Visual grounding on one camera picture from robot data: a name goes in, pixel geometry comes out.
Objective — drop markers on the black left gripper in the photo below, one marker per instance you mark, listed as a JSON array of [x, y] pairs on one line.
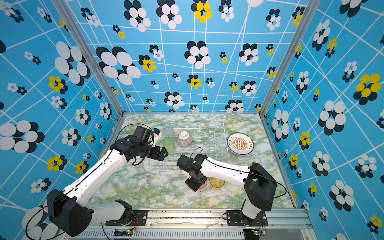
[[156, 155]]

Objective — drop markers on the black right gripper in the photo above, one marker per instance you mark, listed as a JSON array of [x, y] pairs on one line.
[[193, 187]]

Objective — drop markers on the pink glass tumbler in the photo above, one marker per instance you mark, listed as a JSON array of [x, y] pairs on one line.
[[204, 184]]

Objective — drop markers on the yellow glass tumbler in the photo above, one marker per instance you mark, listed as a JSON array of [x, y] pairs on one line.
[[217, 183]]

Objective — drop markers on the green glass tumbler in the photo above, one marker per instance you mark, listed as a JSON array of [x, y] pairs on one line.
[[169, 144]]

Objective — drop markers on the white plate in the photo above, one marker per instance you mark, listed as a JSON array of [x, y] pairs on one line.
[[240, 144]]

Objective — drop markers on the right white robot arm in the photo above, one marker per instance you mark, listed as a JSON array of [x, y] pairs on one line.
[[258, 184]]

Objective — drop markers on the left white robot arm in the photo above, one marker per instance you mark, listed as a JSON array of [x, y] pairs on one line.
[[70, 210]]

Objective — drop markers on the striped ceramic bowl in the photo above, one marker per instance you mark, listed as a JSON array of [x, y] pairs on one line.
[[184, 139]]

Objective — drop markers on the clear glass tumbler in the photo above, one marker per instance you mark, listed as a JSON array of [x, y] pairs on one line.
[[168, 131]]

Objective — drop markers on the white wire dish rack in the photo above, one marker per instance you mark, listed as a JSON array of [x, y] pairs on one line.
[[207, 138]]

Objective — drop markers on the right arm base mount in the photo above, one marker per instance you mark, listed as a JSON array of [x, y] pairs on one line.
[[235, 218]]

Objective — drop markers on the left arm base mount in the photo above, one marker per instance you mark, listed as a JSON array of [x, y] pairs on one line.
[[131, 218]]

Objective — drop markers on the aluminium front rail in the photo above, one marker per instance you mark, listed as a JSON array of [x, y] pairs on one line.
[[208, 224]]

